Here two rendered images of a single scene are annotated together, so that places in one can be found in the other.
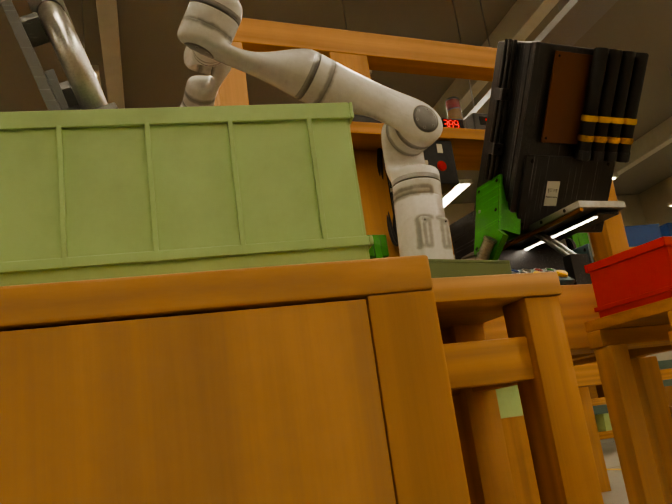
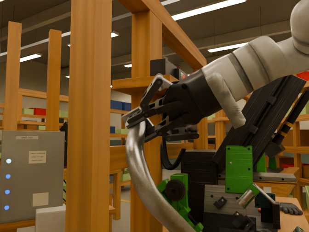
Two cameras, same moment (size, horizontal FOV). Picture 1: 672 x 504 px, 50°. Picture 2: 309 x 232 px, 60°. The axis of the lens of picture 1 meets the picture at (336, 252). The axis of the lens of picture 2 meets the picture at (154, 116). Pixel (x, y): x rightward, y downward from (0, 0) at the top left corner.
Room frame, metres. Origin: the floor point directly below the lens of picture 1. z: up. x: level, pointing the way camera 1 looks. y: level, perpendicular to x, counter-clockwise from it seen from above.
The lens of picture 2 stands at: (1.27, 0.64, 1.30)
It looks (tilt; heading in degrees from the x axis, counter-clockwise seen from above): 5 degrees up; 319
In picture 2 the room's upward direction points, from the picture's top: straight up
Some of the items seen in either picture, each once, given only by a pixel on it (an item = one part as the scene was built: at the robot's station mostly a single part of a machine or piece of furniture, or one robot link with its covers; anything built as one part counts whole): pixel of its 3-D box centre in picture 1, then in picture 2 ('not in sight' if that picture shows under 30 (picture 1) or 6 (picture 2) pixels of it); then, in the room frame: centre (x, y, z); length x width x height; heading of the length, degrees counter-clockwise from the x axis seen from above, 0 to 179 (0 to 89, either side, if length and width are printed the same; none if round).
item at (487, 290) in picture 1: (433, 308); not in sight; (1.28, -0.16, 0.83); 0.32 x 0.32 x 0.04; 22
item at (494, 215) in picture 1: (497, 215); (239, 168); (1.93, -0.46, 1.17); 0.13 x 0.12 x 0.20; 115
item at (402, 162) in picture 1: (411, 151); not in sight; (1.29, -0.17, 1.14); 0.09 x 0.09 x 0.17; 27
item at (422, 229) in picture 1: (421, 229); not in sight; (1.28, -0.16, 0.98); 0.09 x 0.09 x 0.17; 28
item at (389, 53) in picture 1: (415, 56); (169, 31); (2.29, -0.38, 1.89); 1.50 x 0.09 x 0.09; 115
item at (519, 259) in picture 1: (513, 267); (204, 182); (2.19, -0.54, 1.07); 0.30 x 0.18 x 0.34; 115
